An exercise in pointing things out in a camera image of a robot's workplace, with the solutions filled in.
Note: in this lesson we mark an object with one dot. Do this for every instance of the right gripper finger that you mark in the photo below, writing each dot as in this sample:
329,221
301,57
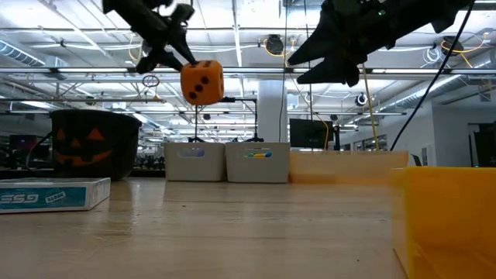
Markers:
321,44
337,71

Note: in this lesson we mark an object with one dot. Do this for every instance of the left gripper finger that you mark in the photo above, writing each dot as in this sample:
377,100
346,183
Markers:
184,44
159,60

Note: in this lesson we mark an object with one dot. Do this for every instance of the orange foam dice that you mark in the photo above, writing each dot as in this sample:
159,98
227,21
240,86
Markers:
201,83

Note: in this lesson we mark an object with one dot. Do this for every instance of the purple foam dice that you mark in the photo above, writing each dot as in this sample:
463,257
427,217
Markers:
191,152

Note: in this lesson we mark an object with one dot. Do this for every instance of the blue rounded toy block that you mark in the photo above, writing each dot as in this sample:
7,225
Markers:
266,155

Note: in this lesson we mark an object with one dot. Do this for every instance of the yellow toy block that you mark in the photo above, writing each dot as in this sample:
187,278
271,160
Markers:
441,224
253,155

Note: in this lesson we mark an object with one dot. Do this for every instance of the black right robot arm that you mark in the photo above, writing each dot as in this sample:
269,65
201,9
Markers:
438,11

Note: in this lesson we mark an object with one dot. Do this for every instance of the black monitor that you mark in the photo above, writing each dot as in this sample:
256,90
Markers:
23,143
486,147
310,133

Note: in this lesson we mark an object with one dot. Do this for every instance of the translucent orange tray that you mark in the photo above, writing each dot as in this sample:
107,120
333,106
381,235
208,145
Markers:
348,166

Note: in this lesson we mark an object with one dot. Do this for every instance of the black pumpkin-face bucket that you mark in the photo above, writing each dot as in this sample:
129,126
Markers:
97,155

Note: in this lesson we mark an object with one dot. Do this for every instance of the grey plastic bin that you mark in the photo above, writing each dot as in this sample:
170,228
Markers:
193,168
255,170

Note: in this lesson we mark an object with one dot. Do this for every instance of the white card green emblem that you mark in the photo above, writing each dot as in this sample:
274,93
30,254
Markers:
46,195

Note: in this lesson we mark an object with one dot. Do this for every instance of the black background gantry frame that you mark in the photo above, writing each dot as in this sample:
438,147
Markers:
240,99

